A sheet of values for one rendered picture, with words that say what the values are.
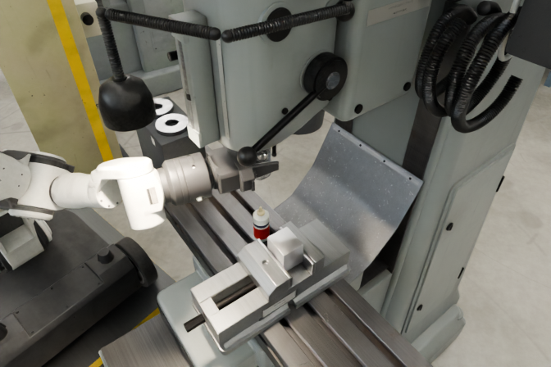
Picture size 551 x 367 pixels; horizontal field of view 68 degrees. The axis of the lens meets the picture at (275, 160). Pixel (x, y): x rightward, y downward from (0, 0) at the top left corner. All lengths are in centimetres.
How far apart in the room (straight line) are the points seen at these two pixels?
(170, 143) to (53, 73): 145
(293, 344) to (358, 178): 47
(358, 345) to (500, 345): 132
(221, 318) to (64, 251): 93
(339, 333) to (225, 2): 68
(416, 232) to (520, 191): 182
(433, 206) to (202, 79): 70
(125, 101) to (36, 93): 194
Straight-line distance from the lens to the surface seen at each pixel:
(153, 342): 118
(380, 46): 70
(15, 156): 93
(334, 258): 95
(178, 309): 110
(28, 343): 149
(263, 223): 100
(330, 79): 62
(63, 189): 88
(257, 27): 46
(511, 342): 221
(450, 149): 99
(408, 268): 128
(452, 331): 195
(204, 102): 64
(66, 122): 259
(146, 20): 50
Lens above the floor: 175
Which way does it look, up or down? 40 degrees down
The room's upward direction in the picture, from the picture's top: straight up
